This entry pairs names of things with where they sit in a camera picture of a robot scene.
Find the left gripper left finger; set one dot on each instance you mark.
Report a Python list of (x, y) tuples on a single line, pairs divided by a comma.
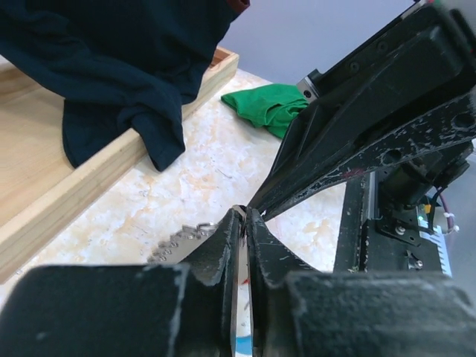
[(182, 309)]

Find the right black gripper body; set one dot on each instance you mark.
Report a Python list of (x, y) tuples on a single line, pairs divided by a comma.
[(423, 58)]

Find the wooden clothes rack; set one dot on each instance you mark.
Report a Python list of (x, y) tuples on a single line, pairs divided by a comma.
[(58, 155)]

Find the green cloth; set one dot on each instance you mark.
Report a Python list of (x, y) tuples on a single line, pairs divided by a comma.
[(272, 107)]

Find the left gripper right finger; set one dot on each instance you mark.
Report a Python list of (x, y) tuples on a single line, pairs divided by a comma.
[(299, 311)]

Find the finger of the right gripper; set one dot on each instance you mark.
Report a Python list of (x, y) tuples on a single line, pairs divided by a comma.
[(293, 152), (444, 126)]

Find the navy tank top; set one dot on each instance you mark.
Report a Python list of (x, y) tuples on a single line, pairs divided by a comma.
[(116, 53)]

